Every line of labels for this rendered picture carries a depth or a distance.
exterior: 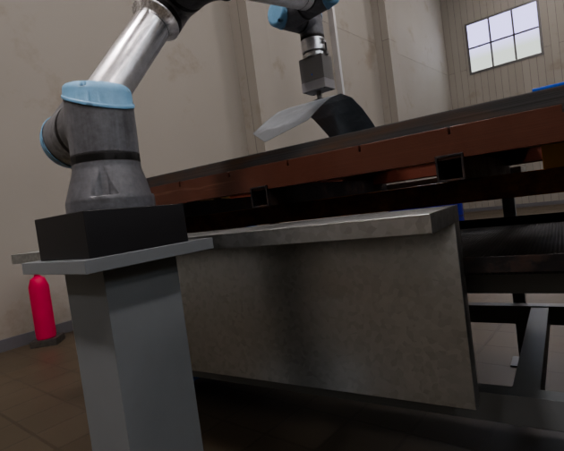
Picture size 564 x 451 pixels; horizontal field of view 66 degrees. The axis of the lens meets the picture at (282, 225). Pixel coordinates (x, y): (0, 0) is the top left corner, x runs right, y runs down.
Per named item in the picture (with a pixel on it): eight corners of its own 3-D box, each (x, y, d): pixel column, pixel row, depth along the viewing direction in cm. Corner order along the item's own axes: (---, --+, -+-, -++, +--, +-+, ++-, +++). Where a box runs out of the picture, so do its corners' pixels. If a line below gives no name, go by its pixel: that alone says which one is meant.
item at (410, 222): (72, 253, 153) (71, 245, 153) (458, 220, 81) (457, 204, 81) (12, 264, 136) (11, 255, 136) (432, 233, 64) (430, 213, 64)
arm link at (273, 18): (289, -13, 120) (316, -4, 127) (263, 4, 128) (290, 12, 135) (292, 16, 120) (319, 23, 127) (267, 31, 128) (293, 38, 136)
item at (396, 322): (87, 350, 154) (72, 253, 153) (480, 401, 83) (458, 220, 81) (76, 354, 151) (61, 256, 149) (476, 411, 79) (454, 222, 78)
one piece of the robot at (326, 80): (336, 46, 138) (342, 97, 139) (311, 55, 143) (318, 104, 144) (320, 38, 130) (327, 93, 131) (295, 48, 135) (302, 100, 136)
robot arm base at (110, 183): (102, 209, 67) (94, 146, 67) (47, 217, 75) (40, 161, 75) (173, 205, 80) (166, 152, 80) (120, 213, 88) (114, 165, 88)
